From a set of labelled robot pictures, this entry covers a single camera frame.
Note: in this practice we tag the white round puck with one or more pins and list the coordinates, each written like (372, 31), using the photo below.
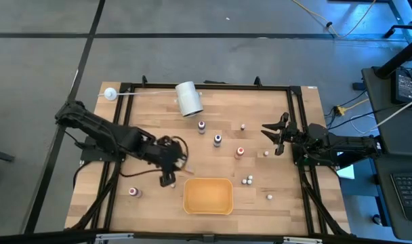
(110, 94)

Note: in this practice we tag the black desk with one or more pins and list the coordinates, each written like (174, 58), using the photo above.
(395, 142)

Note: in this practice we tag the black power adapter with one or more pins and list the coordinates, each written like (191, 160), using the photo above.
(404, 86)

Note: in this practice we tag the large blue-capped dye bottle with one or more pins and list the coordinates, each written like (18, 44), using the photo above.
(217, 139)

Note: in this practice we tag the white cylindrical cup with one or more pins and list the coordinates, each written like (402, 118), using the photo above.
(189, 98)

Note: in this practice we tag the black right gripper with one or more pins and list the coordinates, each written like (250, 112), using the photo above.
(292, 135)

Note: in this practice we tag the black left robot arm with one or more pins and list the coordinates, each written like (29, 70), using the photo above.
(101, 130)

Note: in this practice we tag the yellow plastic bin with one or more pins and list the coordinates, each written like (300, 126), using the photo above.
(207, 196)

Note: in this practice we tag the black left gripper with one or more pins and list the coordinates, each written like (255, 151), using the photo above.
(165, 152)

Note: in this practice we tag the large red-capped dye bottle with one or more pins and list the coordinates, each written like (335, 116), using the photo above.
(240, 151)

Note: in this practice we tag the white paper sheet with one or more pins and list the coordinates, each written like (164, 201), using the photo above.
(345, 171)

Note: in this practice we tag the black camera rail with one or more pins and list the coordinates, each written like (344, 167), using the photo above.
(40, 237)

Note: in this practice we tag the silver metal bracket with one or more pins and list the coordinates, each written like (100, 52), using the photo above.
(302, 240)
(114, 236)

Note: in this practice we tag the black diagonal pole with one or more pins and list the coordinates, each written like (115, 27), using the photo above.
(399, 59)

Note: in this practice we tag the large purple-capped dye bottle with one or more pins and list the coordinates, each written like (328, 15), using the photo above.
(201, 126)

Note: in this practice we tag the large pink-capped dye bottle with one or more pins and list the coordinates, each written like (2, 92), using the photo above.
(135, 192)

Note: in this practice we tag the black aluminium table frame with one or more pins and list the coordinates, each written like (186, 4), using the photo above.
(209, 86)

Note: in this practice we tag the black keyboard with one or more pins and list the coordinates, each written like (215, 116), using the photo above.
(409, 193)

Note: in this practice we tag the black chair base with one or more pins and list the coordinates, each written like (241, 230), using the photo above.
(400, 27)

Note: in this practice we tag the black caster wheel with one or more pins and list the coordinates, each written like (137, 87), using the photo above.
(377, 219)

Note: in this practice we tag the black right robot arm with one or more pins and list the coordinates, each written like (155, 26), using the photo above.
(348, 145)

